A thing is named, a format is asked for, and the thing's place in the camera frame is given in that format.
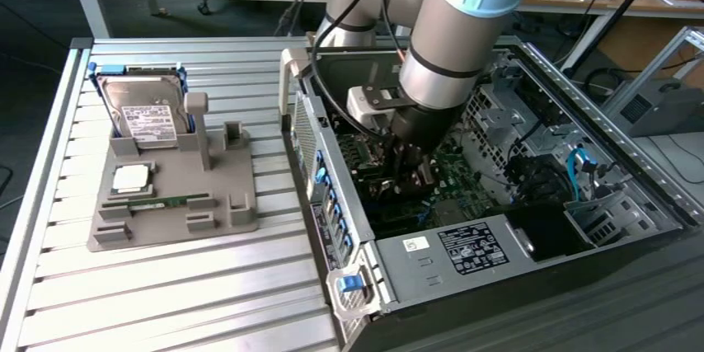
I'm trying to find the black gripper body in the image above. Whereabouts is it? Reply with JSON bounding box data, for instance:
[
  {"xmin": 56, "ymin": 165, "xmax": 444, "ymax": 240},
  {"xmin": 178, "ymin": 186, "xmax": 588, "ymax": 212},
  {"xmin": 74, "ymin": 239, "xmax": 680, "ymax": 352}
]
[{"xmin": 386, "ymin": 104, "xmax": 460, "ymax": 155}]

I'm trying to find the green motherboard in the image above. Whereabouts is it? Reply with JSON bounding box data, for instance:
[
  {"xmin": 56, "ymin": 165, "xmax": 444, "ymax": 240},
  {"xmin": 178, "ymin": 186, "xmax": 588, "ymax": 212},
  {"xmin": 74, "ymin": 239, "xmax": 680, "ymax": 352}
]
[{"xmin": 334, "ymin": 124, "xmax": 496, "ymax": 237}]

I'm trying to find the silver disk bay cage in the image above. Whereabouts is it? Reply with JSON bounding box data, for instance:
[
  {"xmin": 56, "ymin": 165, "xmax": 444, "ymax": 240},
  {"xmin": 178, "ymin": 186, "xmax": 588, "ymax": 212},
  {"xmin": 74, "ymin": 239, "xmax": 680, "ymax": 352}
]
[{"xmin": 458, "ymin": 61, "xmax": 570, "ymax": 163}]

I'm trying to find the open grey PC case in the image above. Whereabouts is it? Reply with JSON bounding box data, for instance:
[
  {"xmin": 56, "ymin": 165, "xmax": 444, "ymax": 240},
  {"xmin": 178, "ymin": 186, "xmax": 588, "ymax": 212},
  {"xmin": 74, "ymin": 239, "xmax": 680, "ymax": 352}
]
[{"xmin": 278, "ymin": 36, "xmax": 697, "ymax": 351}]

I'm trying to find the grey power supply unit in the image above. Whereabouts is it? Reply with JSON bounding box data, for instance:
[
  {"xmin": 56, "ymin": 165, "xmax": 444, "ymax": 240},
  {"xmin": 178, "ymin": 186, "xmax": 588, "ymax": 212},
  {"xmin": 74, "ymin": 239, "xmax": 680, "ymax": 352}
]
[{"xmin": 373, "ymin": 214, "xmax": 537, "ymax": 303}]

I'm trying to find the blue case latch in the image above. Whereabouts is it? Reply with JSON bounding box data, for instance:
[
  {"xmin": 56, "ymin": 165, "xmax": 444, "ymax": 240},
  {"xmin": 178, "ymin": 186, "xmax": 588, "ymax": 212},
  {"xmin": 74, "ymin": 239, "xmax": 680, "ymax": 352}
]
[{"xmin": 336, "ymin": 275, "xmax": 368, "ymax": 293}]

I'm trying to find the grey disk bay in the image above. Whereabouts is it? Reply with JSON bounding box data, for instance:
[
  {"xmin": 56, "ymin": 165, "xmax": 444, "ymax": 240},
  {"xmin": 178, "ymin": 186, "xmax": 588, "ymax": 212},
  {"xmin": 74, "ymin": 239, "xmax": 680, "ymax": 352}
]
[{"xmin": 562, "ymin": 189, "xmax": 681, "ymax": 248}]

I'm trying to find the black stand pole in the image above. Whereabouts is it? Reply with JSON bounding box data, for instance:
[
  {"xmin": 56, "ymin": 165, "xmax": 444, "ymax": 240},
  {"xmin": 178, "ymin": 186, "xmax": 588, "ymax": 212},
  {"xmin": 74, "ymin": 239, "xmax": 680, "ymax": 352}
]
[{"xmin": 562, "ymin": 0, "xmax": 672, "ymax": 77}]

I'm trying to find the grey computer tower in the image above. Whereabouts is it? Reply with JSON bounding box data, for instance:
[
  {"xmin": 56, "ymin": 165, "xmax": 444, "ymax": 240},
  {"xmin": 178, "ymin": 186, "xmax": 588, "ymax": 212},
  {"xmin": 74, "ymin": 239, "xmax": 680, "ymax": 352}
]
[{"xmin": 601, "ymin": 77, "xmax": 704, "ymax": 138}]

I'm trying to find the green RAM stick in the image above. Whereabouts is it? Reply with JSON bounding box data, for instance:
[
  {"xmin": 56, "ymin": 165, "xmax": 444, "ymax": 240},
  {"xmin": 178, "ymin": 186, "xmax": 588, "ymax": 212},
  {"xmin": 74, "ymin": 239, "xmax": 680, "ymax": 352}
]
[{"xmin": 125, "ymin": 196, "xmax": 188, "ymax": 209}]

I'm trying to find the grey parts rack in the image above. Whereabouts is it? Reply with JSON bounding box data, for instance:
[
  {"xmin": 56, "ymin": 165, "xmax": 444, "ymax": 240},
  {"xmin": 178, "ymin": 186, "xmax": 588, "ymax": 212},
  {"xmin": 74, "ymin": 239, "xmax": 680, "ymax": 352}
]
[{"xmin": 85, "ymin": 90, "xmax": 261, "ymax": 253}]

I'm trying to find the hard disk with blue carrier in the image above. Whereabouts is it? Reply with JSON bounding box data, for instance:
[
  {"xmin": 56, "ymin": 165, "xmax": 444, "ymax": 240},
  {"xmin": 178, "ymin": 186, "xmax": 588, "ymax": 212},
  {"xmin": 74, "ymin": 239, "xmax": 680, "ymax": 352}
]
[{"xmin": 85, "ymin": 62, "xmax": 192, "ymax": 151}]

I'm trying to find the silver CPU chip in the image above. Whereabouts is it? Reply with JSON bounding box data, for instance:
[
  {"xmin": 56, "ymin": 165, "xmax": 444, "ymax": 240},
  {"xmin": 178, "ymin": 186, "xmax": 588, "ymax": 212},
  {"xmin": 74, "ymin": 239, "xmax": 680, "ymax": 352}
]
[{"xmin": 109, "ymin": 164, "xmax": 158, "ymax": 197}]

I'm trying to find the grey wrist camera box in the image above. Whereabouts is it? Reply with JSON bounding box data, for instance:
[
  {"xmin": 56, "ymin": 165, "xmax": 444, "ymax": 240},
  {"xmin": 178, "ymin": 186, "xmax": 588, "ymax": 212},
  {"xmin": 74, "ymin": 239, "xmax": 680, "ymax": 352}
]
[{"xmin": 345, "ymin": 85, "xmax": 418, "ymax": 127}]

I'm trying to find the black camera cable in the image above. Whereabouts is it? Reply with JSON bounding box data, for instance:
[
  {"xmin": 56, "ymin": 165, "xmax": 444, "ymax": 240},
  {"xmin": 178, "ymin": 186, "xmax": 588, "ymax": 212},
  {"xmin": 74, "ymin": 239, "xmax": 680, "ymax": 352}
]
[{"xmin": 308, "ymin": 0, "xmax": 412, "ymax": 141}]

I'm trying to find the blue disk wire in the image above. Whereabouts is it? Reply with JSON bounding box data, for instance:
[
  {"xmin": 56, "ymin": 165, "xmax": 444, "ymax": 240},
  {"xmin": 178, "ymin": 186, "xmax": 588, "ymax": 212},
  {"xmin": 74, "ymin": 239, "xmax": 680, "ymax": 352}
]
[{"xmin": 562, "ymin": 144, "xmax": 598, "ymax": 204}]

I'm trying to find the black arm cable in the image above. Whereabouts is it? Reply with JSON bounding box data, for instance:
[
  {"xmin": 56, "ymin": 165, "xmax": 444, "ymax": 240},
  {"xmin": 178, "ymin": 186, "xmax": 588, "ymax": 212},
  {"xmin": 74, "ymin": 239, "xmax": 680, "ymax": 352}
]
[{"xmin": 273, "ymin": 0, "xmax": 321, "ymax": 38}]

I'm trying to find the aluminium profile frame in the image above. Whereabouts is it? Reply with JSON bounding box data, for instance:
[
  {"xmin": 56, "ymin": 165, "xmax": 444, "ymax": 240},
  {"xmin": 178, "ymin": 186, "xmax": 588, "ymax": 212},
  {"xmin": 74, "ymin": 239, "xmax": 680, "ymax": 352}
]
[{"xmin": 632, "ymin": 25, "xmax": 704, "ymax": 93}]

